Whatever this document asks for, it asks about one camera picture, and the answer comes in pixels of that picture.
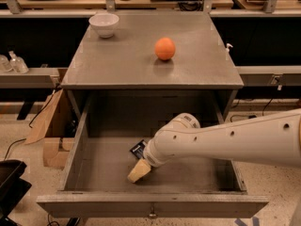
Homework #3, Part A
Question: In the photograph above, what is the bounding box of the brown cardboard box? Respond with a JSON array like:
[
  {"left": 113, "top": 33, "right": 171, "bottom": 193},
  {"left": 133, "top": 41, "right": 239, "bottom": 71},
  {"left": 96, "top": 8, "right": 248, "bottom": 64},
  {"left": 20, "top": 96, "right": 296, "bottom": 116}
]
[{"left": 25, "top": 87, "right": 74, "bottom": 169}]

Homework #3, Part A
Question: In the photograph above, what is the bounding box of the open grey top drawer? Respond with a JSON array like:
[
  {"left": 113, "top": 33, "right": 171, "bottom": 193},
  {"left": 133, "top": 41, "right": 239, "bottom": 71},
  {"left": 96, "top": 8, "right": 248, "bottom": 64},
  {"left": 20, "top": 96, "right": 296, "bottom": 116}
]
[{"left": 38, "top": 90, "right": 268, "bottom": 218}]

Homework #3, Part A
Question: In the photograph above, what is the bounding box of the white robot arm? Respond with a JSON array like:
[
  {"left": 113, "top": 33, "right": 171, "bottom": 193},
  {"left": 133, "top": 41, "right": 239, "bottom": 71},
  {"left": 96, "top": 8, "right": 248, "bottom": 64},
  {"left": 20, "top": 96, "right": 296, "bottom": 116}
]
[{"left": 128, "top": 109, "right": 301, "bottom": 183}]

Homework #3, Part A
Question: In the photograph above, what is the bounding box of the orange fruit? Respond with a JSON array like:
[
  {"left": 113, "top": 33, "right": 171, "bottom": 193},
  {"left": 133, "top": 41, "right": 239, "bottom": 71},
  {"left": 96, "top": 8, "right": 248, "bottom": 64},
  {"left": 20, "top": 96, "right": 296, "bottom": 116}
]
[{"left": 154, "top": 38, "right": 176, "bottom": 60}]

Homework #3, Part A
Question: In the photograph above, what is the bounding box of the metal drawer knob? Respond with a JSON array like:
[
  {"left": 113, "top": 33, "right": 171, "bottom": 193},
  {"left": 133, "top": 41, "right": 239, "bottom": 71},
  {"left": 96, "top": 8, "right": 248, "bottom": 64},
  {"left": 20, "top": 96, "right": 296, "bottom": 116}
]
[{"left": 148, "top": 204, "right": 158, "bottom": 219}]

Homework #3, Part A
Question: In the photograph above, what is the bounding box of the dark blue rxbar wrapper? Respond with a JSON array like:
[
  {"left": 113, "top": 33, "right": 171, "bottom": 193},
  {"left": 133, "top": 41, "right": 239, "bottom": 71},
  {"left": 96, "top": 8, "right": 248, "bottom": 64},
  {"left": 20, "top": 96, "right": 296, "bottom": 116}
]
[{"left": 130, "top": 139, "right": 147, "bottom": 159}]

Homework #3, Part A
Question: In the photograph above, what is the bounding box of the clear plastic bottle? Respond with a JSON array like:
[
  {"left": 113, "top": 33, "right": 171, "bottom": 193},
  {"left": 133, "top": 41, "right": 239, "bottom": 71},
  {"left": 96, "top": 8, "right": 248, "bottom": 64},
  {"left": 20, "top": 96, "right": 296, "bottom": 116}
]
[{"left": 8, "top": 51, "right": 29, "bottom": 73}]

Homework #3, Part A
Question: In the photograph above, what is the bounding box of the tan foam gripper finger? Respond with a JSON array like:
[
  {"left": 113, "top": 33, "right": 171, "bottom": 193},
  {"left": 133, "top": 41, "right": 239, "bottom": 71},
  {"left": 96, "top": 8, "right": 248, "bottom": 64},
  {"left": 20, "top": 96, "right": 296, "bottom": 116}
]
[{"left": 127, "top": 159, "right": 151, "bottom": 183}]

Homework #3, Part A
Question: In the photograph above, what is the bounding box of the white ceramic bowl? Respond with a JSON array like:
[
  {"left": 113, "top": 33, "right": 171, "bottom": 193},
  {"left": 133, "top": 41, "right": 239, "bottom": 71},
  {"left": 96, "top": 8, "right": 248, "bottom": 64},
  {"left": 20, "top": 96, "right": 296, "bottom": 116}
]
[{"left": 88, "top": 13, "right": 119, "bottom": 38}]

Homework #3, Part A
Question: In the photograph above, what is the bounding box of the black cable left floor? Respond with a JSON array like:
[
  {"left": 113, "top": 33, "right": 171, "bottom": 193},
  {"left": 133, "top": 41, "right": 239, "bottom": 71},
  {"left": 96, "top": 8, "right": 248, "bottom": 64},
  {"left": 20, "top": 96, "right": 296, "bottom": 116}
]
[{"left": 3, "top": 85, "right": 62, "bottom": 160}]

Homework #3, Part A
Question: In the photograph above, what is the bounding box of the small white pump bottle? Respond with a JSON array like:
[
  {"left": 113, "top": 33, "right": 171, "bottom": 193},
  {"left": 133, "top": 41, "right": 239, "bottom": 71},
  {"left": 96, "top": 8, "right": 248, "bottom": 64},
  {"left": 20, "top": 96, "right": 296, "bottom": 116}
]
[{"left": 226, "top": 43, "right": 233, "bottom": 60}]

